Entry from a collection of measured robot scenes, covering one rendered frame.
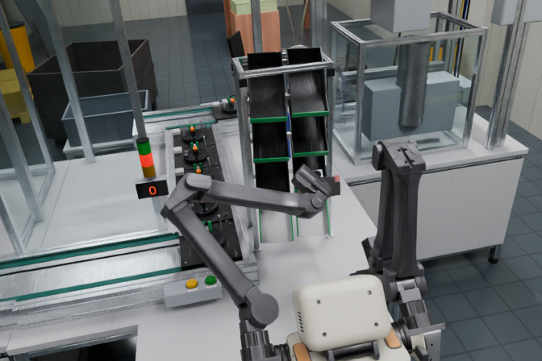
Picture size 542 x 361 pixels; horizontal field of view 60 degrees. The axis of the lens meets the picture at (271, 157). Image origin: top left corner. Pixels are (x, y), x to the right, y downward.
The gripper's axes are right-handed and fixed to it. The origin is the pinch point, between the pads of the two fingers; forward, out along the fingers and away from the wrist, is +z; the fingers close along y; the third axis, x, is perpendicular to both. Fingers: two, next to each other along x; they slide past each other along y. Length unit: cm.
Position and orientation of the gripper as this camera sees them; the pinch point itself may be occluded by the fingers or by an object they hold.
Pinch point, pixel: (317, 184)
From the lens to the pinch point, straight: 165.5
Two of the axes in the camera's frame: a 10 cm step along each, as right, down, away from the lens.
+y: -10.0, 0.4, 0.2
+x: 0.4, 10.0, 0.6
